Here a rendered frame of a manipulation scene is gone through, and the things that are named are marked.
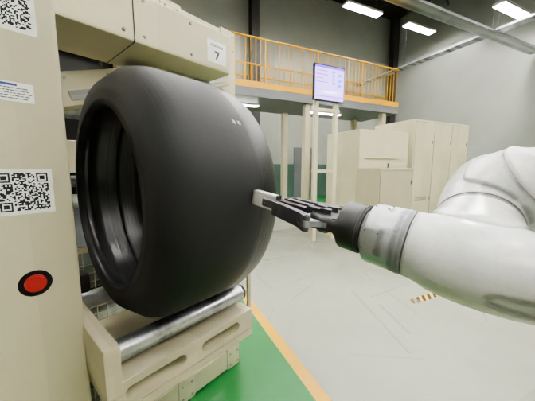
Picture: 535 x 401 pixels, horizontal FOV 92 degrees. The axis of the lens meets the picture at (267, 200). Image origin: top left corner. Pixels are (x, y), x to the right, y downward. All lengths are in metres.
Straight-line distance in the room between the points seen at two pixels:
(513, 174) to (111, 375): 0.68
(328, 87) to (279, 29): 7.58
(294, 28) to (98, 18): 11.56
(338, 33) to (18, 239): 13.42
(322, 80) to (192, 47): 3.65
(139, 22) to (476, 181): 0.95
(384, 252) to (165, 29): 0.94
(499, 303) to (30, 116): 0.69
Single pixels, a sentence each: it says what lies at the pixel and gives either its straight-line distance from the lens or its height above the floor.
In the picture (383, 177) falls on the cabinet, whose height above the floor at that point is 1.08.
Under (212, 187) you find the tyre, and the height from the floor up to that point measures 1.23.
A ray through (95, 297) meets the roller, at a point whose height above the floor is 0.91.
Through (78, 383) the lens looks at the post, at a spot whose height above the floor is 0.84.
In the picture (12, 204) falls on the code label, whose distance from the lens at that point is 0.59.
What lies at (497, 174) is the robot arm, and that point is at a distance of 0.46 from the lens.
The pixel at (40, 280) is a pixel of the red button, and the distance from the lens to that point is 0.62.
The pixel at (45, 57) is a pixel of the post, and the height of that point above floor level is 1.44.
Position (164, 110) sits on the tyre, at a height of 1.36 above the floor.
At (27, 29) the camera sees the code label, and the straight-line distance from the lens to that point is 0.63.
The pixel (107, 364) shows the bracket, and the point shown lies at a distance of 0.59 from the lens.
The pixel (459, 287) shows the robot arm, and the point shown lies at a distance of 0.36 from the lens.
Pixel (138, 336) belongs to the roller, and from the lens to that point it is 0.65.
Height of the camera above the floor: 1.26
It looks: 7 degrees down
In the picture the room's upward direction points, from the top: straight up
